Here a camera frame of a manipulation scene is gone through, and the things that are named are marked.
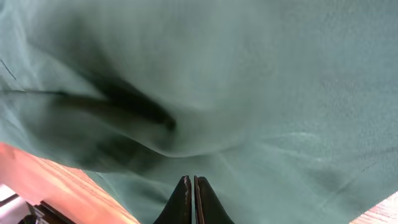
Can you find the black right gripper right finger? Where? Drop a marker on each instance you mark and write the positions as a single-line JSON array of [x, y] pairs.
[[208, 208]]

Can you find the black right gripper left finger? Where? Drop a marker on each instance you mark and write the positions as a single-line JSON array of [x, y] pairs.
[[178, 209]]

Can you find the green cloth bag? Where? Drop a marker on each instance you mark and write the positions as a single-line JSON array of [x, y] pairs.
[[288, 108]]

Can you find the black aluminium mounting rail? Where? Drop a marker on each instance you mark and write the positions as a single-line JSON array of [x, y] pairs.
[[43, 213]]

